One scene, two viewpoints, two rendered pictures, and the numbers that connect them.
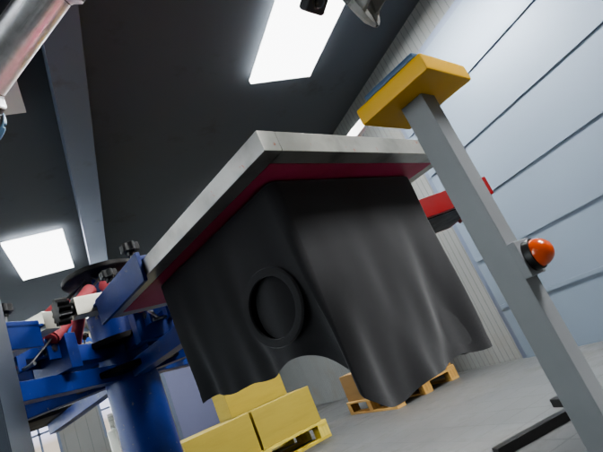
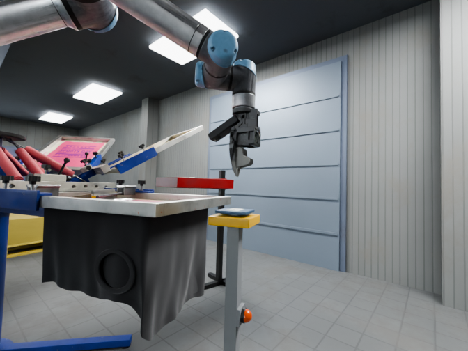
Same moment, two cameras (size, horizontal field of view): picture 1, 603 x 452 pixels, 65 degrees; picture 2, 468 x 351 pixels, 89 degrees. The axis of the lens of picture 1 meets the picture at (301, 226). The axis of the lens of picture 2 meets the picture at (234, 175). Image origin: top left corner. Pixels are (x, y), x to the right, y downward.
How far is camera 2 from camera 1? 0.42 m
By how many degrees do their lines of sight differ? 27
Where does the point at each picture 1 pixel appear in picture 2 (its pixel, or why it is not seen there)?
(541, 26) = (285, 118)
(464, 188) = (233, 276)
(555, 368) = not seen: outside the picture
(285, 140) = (167, 208)
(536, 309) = (233, 338)
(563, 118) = (271, 159)
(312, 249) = (151, 255)
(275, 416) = not seen: hidden behind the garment
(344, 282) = (158, 272)
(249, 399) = not seen: hidden behind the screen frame
